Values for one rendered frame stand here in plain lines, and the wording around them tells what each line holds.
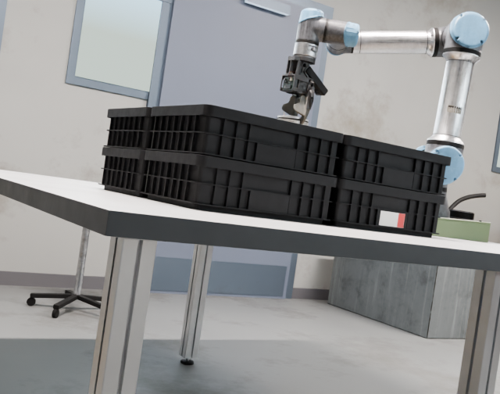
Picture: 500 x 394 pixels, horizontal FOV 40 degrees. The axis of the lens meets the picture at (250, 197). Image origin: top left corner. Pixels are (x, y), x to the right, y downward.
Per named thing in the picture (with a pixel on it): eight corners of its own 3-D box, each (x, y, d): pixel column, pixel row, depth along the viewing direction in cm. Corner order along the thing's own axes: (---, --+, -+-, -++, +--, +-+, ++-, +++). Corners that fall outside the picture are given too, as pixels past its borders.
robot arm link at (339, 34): (357, 29, 223) (324, 23, 224) (362, 20, 212) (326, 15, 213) (353, 52, 224) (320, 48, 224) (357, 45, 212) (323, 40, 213)
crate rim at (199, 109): (276, 141, 193) (277, 133, 193) (345, 144, 168) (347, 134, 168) (148, 116, 171) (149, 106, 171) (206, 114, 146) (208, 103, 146)
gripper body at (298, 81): (278, 92, 218) (284, 55, 218) (299, 98, 223) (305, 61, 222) (292, 92, 212) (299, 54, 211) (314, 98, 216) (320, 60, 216)
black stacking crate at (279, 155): (271, 174, 193) (276, 134, 193) (339, 182, 168) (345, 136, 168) (143, 154, 171) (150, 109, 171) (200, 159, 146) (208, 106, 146)
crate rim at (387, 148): (378, 161, 215) (379, 153, 215) (453, 166, 190) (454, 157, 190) (276, 141, 193) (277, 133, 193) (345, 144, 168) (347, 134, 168)
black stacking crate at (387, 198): (368, 226, 215) (374, 188, 215) (442, 239, 190) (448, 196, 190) (266, 213, 193) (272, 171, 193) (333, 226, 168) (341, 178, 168)
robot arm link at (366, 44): (468, 29, 233) (324, 29, 235) (477, 20, 222) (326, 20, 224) (467, 62, 233) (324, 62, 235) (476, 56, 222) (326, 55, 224)
